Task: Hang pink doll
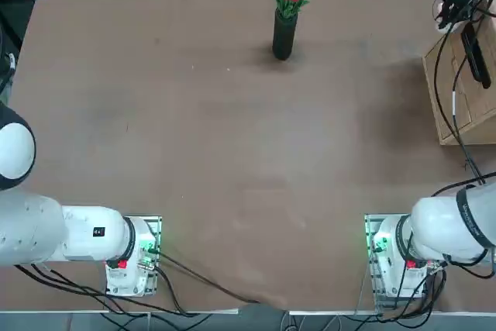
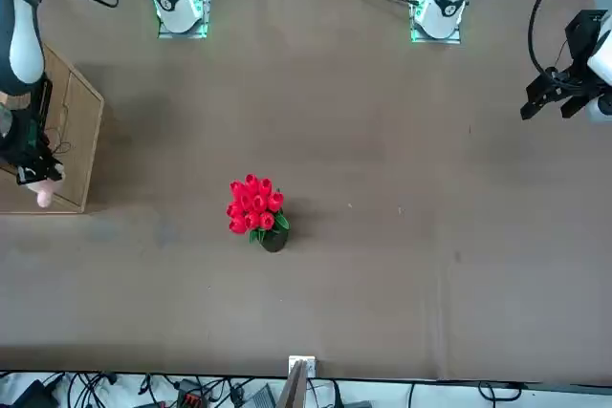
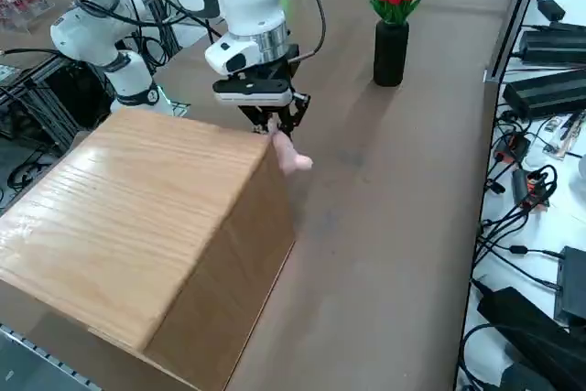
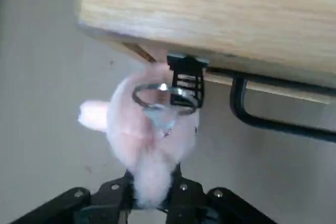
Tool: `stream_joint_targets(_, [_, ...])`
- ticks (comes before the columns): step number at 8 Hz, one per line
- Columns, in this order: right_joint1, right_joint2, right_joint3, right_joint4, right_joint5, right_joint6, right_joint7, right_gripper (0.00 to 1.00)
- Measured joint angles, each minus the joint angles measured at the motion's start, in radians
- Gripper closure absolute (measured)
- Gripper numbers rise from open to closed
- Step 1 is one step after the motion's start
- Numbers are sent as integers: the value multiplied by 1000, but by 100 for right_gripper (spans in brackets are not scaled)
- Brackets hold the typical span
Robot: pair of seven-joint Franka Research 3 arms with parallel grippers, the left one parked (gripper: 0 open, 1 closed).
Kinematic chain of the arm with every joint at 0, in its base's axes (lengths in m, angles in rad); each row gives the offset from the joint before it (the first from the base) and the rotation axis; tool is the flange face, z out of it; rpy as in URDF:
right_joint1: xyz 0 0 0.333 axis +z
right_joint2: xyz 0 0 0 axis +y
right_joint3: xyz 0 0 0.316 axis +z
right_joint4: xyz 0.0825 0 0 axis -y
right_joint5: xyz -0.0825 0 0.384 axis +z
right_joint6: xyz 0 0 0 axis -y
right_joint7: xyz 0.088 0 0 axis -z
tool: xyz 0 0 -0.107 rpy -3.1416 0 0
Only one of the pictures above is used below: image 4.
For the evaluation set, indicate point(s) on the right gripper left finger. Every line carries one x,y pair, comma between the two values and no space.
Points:
105,195

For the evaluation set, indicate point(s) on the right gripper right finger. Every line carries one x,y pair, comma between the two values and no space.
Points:
189,197

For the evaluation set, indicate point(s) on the pink plush doll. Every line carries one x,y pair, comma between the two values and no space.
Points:
136,134

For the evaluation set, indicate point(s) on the small black hook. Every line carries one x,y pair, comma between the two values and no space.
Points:
187,66

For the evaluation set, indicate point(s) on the light wooden drawer box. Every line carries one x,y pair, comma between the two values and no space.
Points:
210,11

